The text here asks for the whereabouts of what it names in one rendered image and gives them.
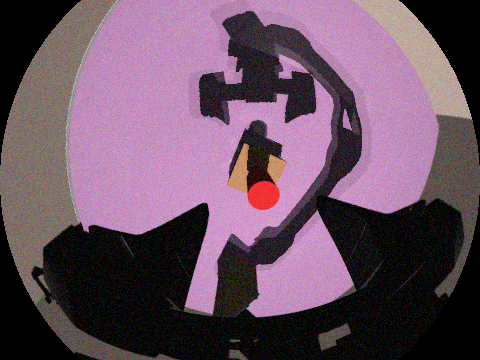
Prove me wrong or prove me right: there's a red cylinder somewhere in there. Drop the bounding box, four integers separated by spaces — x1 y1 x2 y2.
247 167 280 209

